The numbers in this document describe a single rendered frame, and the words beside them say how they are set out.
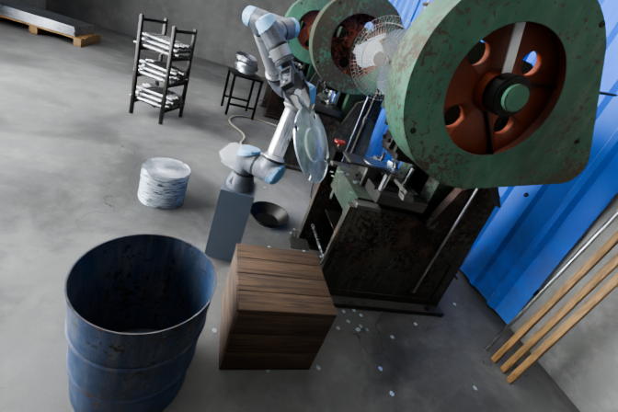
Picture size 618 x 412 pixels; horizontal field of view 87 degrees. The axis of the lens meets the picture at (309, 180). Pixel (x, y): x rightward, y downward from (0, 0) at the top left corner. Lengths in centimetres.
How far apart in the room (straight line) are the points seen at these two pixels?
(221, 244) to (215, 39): 668
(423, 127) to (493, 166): 41
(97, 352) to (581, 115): 191
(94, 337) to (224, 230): 96
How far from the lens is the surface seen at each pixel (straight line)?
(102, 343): 109
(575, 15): 158
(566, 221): 254
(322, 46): 296
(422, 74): 125
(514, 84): 143
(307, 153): 118
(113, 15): 855
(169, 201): 228
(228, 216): 181
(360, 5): 302
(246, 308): 129
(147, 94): 375
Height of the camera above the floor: 129
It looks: 23 degrees down
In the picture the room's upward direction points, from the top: 20 degrees clockwise
